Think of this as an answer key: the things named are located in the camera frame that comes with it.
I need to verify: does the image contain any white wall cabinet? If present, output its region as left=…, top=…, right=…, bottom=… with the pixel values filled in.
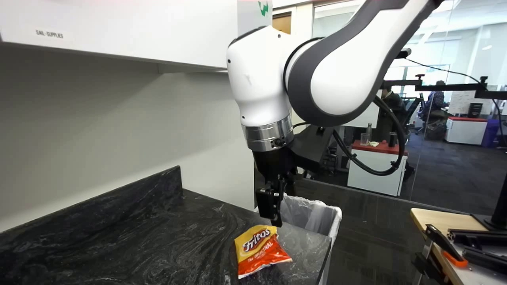
left=0, top=0, right=240, bottom=73

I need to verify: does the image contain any person in blue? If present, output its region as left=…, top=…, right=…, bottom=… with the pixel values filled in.
left=419, top=79, right=448, bottom=124

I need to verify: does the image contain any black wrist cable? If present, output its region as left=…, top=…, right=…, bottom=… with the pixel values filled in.
left=331, top=94, right=408, bottom=177

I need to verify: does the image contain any white red cart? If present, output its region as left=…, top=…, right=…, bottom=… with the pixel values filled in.
left=345, top=139, right=408, bottom=198

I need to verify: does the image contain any clear plastic bin liner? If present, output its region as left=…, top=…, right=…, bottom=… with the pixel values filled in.
left=280, top=195, right=342, bottom=238

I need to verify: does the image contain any black clamp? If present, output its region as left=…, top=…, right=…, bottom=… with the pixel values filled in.
left=422, top=223, right=472, bottom=271

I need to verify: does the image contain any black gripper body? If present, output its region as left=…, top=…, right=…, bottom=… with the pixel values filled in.
left=251, top=146, right=297, bottom=196

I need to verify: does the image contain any black camera stand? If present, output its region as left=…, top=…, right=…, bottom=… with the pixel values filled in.
left=380, top=73, right=507, bottom=231

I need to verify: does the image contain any orange yellow Fritos packet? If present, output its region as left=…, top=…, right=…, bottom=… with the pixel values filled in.
left=232, top=223, right=293, bottom=280

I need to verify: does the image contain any white first aid box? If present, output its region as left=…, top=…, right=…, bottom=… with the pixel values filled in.
left=235, top=0, right=274, bottom=40

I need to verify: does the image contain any wooden board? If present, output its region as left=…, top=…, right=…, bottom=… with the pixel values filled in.
left=410, top=206, right=489, bottom=285

